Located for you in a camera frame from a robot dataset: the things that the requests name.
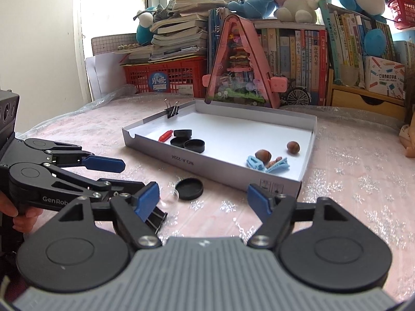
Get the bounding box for row of blue books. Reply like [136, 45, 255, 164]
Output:
[208, 7, 234, 67]

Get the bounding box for plain blue hair clip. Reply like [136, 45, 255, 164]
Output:
[246, 155, 267, 171]

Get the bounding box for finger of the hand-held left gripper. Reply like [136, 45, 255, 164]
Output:
[45, 140, 126, 173]
[45, 165, 149, 200]

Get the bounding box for person's left hand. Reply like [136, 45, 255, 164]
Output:
[0, 191, 44, 235]

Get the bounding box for stack of lying books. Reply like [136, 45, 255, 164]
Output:
[118, 0, 240, 65]

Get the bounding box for blue hair clip brown ends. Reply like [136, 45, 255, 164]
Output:
[266, 156, 290, 173]

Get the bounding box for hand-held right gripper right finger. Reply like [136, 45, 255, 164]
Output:
[247, 183, 352, 250]

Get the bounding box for pink triangular miniature house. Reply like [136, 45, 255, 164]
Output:
[202, 15, 288, 109]

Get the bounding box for miniature black bicycle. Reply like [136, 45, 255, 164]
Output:
[285, 80, 314, 106]

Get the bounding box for blue elephant plush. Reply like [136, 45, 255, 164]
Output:
[227, 0, 278, 20]

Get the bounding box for grey cardboard box tray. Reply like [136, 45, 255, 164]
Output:
[122, 99, 318, 199]

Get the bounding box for clear plastic wrap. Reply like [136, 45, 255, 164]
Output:
[85, 83, 138, 109]

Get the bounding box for row of tall upright books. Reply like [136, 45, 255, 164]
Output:
[319, 0, 397, 83]

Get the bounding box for white printed carton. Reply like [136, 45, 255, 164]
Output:
[364, 56, 406, 97]

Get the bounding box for pink snowflake tablecloth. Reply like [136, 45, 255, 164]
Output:
[13, 95, 415, 300]

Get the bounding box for white paper sheets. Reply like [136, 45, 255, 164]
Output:
[85, 53, 128, 100]

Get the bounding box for large red plastic basket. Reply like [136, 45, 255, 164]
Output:
[121, 56, 208, 97]

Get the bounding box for large black binder clip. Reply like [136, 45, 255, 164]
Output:
[144, 207, 168, 234]

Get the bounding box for small red plastic basket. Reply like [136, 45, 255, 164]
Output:
[387, 0, 415, 31]

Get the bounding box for clear plastic piece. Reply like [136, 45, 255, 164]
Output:
[158, 189, 180, 210]

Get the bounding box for wooden drawer box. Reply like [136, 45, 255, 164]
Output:
[327, 69, 406, 119]

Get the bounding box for brown haired doll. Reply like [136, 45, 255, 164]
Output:
[398, 71, 415, 159]

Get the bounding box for gridded cutting mat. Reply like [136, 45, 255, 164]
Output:
[91, 33, 141, 56]

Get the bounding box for small black binder clip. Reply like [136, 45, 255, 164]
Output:
[163, 98, 180, 120]

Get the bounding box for translucent white cup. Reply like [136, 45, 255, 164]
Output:
[338, 64, 363, 87]

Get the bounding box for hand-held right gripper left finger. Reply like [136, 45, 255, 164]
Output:
[58, 182, 163, 251]

